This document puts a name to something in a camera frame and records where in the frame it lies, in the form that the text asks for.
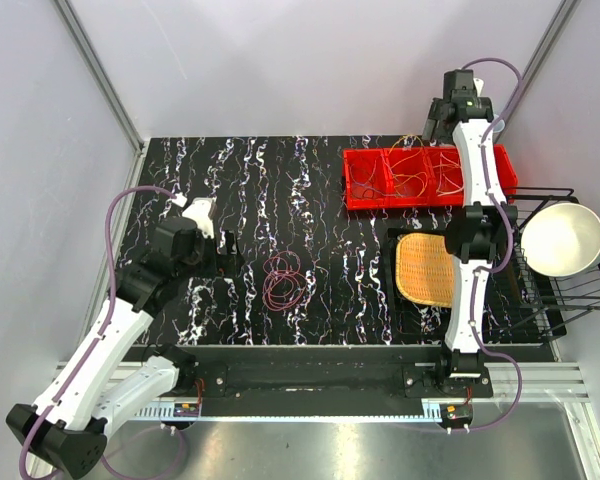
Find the brown cable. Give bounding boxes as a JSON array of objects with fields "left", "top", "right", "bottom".
[{"left": 347, "top": 152, "right": 389, "bottom": 199}]

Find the blue cable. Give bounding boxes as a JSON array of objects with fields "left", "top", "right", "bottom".
[{"left": 349, "top": 154, "right": 386, "bottom": 201}]

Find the woven bamboo tray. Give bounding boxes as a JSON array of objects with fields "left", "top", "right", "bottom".
[{"left": 395, "top": 233, "right": 454, "bottom": 308}]

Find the pink cable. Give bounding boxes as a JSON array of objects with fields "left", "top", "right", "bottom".
[{"left": 262, "top": 251, "right": 306, "bottom": 312}]

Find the orange cable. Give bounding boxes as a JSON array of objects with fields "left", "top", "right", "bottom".
[{"left": 432, "top": 149, "right": 466, "bottom": 196}]

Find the yellow cable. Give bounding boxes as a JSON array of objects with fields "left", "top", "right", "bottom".
[{"left": 387, "top": 133, "right": 434, "bottom": 199}]

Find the black wire dish rack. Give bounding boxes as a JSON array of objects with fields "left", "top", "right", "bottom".
[{"left": 482, "top": 187, "right": 600, "bottom": 344}]

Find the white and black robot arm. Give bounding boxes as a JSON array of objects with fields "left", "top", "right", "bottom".
[{"left": 6, "top": 194, "right": 244, "bottom": 479}]

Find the black flat tray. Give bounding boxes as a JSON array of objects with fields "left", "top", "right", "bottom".
[{"left": 381, "top": 227, "right": 451, "bottom": 345}]

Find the red plastic bin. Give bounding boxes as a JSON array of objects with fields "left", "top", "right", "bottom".
[{"left": 342, "top": 143, "right": 520, "bottom": 212}]

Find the right aluminium frame post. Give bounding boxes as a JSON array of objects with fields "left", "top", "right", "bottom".
[{"left": 504, "top": 0, "right": 581, "bottom": 125}]

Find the metal bowl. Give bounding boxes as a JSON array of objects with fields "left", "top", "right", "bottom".
[{"left": 520, "top": 202, "right": 600, "bottom": 278}]

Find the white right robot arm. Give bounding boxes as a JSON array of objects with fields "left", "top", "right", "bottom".
[{"left": 423, "top": 68, "right": 517, "bottom": 398}]

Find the aluminium frame rail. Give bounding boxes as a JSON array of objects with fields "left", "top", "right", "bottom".
[{"left": 51, "top": 0, "right": 145, "bottom": 152}]

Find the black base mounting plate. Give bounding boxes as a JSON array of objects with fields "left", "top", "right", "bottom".
[{"left": 165, "top": 346, "right": 493, "bottom": 422}]

